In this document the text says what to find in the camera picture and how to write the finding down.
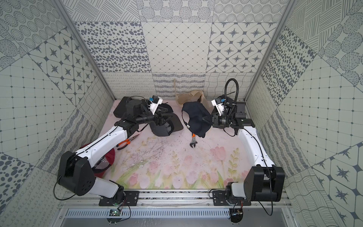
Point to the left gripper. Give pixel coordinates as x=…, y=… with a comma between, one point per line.
x=157, y=117

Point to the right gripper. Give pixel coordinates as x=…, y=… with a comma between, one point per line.
x=215, y=120

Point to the beige baseball cap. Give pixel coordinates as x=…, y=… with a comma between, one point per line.
x=190, y=93

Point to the black cap with white logo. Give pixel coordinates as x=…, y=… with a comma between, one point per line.
x=164, y=108

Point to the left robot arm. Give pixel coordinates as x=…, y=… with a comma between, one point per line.
x=76, y=168

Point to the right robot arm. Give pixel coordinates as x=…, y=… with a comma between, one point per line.
x=264, y=181

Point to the red baseball cap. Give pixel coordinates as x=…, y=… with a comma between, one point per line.
x=104, y=163

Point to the black plastic tool case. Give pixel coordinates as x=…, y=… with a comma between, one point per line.
x=121, y=107

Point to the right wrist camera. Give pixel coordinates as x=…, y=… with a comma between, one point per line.
x=219, y=104

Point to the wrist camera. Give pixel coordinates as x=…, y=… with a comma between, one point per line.
x=154, y=102
x=219, y=104

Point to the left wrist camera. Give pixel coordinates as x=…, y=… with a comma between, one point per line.
x=154, y=102

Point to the orange handled adjustable wrench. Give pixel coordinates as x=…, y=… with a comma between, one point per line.
x=193, y=142

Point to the orange handled pliers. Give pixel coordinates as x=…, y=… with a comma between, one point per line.
x=126, y=142

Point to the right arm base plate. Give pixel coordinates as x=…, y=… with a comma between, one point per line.
x=224, y=198

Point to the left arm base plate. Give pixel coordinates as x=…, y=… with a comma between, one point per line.
x=130, y=197

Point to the aluminium front rail frame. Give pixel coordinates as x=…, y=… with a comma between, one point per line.
x=174, y=208

